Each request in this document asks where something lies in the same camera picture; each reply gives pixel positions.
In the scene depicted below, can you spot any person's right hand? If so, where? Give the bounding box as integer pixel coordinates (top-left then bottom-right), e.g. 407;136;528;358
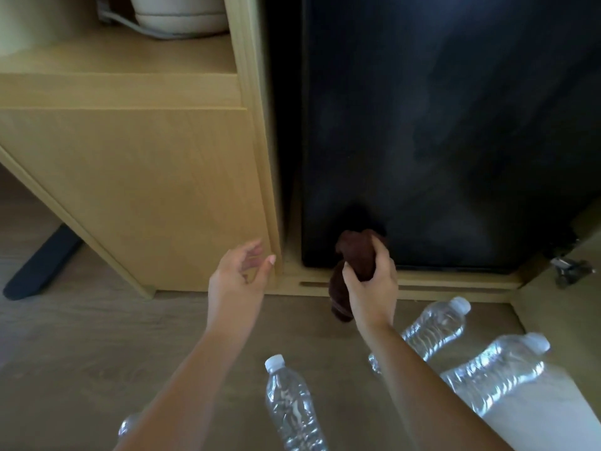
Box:
342;237;400;335

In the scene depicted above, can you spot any grey power cable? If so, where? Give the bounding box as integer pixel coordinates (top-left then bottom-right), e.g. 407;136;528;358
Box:
96;0;203;41

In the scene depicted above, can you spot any person's left hand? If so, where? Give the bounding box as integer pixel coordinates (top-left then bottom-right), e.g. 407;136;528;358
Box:
208;238;278;335

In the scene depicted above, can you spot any person's left forearm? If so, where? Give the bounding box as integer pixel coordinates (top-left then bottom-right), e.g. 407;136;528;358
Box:
113;320;256;451

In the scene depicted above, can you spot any person's white clothing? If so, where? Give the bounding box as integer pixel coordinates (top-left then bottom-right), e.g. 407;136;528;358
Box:
479;364;601;451

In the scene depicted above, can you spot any person's right forearm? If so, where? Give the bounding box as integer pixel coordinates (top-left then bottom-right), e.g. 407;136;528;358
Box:
359;321;516;451

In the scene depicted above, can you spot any dark brown cloth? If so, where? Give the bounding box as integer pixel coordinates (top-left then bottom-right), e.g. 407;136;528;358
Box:
329;230;388;323

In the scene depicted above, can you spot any black mini fridge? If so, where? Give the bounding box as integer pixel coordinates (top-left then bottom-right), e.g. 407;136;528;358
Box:
300;0;601;274

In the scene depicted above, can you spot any clear plastic water bottle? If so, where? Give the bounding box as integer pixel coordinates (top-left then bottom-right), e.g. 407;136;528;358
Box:
264;354;328;451
368;297;472;376
439;332;551;417
117;413;141;438

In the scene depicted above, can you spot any light wooden cabinet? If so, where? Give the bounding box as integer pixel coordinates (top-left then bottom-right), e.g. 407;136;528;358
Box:
0;0;601;302

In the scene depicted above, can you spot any metal door hinge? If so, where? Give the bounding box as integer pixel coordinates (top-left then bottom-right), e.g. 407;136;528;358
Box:
549;251;593;289

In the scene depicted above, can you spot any open wooden cabinet door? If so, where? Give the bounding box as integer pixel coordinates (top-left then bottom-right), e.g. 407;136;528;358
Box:
509;194;601;386

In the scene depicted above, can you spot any white electric kettle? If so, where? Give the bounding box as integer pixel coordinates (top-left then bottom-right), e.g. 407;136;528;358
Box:
128;0;231;36

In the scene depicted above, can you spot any black furniture foot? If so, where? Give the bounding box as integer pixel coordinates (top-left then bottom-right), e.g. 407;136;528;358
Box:
2;224;84;301

